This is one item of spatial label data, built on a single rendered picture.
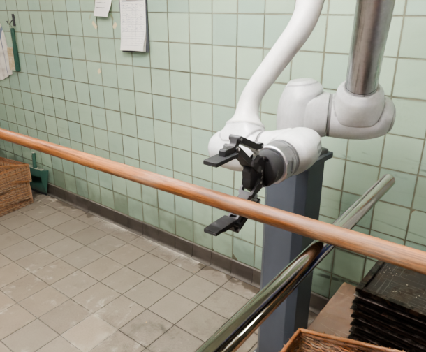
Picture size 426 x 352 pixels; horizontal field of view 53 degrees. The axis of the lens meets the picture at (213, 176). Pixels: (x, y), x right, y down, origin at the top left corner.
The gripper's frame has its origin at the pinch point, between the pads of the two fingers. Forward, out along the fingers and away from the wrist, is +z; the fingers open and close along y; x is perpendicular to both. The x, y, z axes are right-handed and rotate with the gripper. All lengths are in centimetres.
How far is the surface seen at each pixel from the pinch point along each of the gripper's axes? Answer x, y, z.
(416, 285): -30, 36, -51
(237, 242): 75, 97, -126
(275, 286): -20.8, 1.7, 14.4
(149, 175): 15.1, -1.0, 1.1
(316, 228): -20.5, -0.9, 1.4
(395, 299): -27, 36, -42
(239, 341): -21.8, 2.8, 24.5
